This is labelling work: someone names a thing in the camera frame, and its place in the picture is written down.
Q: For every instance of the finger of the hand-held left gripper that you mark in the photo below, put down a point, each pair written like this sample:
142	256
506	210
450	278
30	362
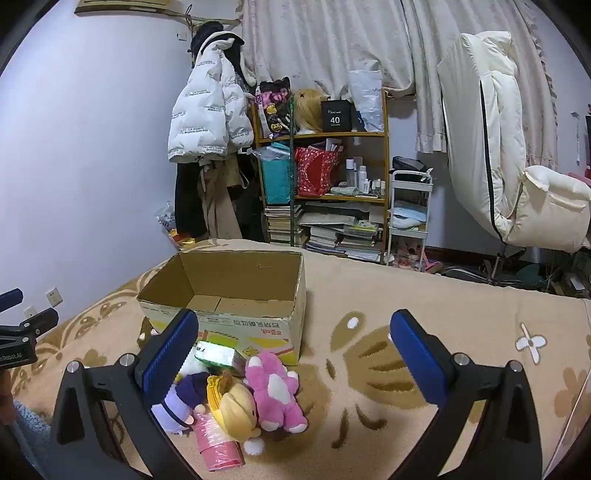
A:
11	299
44	319

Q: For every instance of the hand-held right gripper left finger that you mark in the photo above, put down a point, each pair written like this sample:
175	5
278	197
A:
166	360

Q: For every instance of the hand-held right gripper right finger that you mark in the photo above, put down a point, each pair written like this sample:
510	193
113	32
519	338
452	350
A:
415	360

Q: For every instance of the purple plush doll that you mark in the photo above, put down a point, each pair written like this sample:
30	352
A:
178	401

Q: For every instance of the green tissue pack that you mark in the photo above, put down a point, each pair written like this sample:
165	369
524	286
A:
217	355

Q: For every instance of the blond plush doll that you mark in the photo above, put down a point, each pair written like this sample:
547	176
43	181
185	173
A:
238	408

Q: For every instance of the pink plush toy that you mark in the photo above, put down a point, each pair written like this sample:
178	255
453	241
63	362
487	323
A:
272	392

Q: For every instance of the cardboard box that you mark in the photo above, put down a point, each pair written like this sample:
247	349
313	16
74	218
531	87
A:
258	277

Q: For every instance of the person's left forearm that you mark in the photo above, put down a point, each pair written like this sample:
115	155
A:
30	429

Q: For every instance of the beige patterned blanket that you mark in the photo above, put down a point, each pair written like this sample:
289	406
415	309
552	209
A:
461	314

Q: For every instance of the pink slippers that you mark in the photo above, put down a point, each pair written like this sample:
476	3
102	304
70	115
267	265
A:
434	266

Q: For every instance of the pink plastic packet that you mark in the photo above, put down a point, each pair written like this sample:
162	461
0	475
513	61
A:
217	447

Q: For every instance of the pile of plastic bags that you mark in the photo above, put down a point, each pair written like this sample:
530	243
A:
168	224

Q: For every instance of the light blue cloth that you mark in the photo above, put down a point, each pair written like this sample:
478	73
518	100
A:
408	217

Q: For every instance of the stack of books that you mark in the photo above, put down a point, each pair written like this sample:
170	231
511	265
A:
332	235

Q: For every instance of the black hanging coat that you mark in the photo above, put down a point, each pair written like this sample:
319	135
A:
189	198

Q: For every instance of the beige hanging coat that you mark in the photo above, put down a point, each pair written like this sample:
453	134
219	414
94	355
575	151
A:
221	203

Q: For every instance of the white utility cart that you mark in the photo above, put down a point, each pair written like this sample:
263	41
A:
411	177

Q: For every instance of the group of toiletry bottles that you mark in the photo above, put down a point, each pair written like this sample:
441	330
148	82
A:
362	177

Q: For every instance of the teal paper bag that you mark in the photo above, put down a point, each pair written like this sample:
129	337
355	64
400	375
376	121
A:
276	180

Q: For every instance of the red gift bag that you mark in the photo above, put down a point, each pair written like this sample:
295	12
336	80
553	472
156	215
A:
316	173

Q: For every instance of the wooden shelf unit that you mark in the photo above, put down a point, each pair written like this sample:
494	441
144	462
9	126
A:
323	134

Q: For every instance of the cream padded chair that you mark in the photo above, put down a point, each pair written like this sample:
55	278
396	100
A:
489	115

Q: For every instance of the black box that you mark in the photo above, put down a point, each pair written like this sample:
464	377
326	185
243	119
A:
337	115

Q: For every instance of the white puffer jacket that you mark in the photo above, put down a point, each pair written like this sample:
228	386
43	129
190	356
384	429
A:
203	101

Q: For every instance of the white plastic bag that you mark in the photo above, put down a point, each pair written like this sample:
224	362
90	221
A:
367	99

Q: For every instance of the blond wig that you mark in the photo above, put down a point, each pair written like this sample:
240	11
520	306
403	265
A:
309	110

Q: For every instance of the black pink printed tote bag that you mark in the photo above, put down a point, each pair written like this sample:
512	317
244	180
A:
272	108

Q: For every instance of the black hooded garment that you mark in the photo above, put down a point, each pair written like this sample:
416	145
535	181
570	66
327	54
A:
235	55

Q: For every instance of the beige air conditioner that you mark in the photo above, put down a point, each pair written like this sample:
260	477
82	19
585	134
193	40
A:
129	5

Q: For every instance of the cream patterned curtain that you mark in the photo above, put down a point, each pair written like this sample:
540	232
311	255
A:
346	41

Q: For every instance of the white wall socket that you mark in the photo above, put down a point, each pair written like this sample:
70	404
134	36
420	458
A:
30	312
54	297

